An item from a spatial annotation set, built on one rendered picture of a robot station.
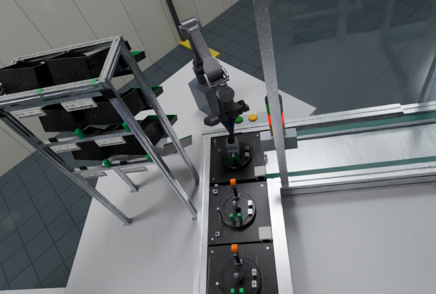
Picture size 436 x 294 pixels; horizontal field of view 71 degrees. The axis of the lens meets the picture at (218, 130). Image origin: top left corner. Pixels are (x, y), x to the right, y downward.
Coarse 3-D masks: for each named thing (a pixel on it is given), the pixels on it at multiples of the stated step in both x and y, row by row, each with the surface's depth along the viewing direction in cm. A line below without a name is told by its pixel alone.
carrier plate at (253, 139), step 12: (216, 144) 141; (252, 144) 136; (216, 156) 136; (252, 156) 132; (264, 156) 132; (216, 168) 132; (252, 168) 128; (216, 180) 129; (228, 180) 127; (240, 180) 127; (252, 180) 126
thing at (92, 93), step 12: (120, 72) 92; (72, 96) 76; (84, 96) 76; (96, 96) 76; (0, 108) 80; (12, 108) 80; (24, 108) 80; (144, 108) 104; (108, 132) 88; (120, 132) 87; (48, 144) 92; (60, 144) 92; (96, 168) 102; (108, 168) 102; (120, 168) 102
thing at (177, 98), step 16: (192, 64) 201; (224, 64) 193; (176, 80) 194; (240, 80) 180; (256, 80) 177; (160, 96) 188; (176, 96) 185; (192, 96) 182; (240, 96) 172; (256, 96) 169; (144, 112) 183; (176, 112) 176; (192, 112) 173; (176, 128) 168; (192, 128) 166; (208, 128) 163
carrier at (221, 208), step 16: (224, 192) 124; (240, 192) 123; (256, 192) 121; (208, 208) 122; (224, 208) 118; (240, 208) 115; (256, 208) 117; (208, 224) 117; (224, 224) 116; (240, 224) 112; (256, 224) 113; (208, 240) 114; (224, 240) 112; (240, 240) 111; (256, 240) 109; (272, 240) 109
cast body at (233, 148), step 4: (228, 140) 124; (232, 140) 124; (236, 140) 125; (228, 144) 124; (232, 144) 124; (236, 144) 124; (228, 148) 125; (232, 148) 125; (236, 148) 125; (228, 152) 126; (232, 152) 126; (236, 152) 126; (232, 156) 125
